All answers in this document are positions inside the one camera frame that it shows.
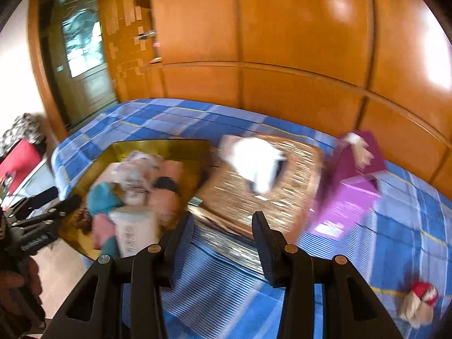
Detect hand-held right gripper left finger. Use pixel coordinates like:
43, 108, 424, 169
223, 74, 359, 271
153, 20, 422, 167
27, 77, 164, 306
42, 211, 195, 339

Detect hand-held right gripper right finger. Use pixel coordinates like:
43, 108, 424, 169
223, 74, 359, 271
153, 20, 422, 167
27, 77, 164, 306
251, 211, 403, 339

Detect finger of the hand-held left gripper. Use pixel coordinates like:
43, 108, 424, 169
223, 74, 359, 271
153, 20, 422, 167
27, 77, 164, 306
42, 194, 82, 221
14, 186, 59, 210

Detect pink cloth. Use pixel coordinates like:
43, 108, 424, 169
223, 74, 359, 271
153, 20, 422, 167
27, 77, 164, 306
147, 160, 185, 221

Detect teal cloth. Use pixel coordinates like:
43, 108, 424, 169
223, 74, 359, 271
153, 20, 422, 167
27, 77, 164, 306
86, 182, 125, 217

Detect brown woven box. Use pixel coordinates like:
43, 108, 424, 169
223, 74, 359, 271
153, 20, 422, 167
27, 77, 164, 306
187, 133, 324, 272

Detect golden box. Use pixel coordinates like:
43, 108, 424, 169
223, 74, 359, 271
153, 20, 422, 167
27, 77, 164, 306
56, 139, 211, 260

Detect purple cardboard box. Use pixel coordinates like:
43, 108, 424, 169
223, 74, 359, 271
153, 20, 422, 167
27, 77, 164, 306
307, 131, 387, 238

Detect red santa plush toy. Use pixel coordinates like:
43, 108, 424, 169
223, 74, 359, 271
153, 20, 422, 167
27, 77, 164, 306
399, 282, 439, 329

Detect person's left forearm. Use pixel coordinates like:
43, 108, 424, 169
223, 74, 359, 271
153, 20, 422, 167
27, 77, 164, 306
0, 284, 47, 334

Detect person's left hand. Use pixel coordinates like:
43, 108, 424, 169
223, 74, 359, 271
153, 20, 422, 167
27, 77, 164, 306
0, 256, 41, 294

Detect red cloth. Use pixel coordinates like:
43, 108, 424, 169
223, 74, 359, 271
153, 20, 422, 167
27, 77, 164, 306
0, 138, 43, 198

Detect black white patterned cloth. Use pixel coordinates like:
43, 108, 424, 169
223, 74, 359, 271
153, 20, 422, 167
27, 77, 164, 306
0, 113, 46, 156

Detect blue plaid bed sheet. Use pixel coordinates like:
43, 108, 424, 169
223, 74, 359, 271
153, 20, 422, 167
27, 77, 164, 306
51, 98, 452, 339

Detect glass panel door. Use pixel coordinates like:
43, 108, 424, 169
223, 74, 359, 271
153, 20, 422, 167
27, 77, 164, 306
28, 0, 119, 131

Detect wooden wardrobe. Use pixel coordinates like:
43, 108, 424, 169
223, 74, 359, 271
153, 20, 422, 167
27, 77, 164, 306
97, 0, 452, 198

